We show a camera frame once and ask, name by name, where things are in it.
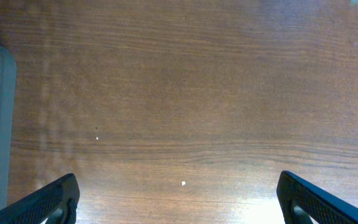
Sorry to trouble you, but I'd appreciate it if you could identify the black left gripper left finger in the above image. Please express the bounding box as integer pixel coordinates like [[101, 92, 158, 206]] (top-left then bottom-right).
[[0, 174, 80, 224]]

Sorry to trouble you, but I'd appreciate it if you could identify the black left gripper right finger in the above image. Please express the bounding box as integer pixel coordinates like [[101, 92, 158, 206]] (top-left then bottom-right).
[[277, 170, 358, 224]]

